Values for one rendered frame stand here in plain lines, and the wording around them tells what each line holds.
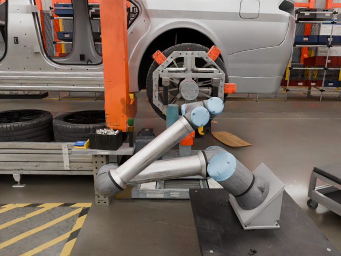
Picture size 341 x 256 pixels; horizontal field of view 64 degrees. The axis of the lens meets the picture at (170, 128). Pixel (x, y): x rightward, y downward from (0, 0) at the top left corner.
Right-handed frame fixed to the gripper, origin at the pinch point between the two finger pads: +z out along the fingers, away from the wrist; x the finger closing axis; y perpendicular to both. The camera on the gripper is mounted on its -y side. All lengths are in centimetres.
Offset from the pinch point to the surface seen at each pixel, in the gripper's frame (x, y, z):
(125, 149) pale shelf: 51, -15, 25
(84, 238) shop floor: 75, -71, 11
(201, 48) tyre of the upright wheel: -6, 60, 20
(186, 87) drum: 7.3, 26.5, 12.1
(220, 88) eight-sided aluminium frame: -20.4, 29.9, 24.1
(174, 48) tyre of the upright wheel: 14, 60, 22
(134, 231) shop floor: 44, -69, 15
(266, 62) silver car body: -72, 63, 54
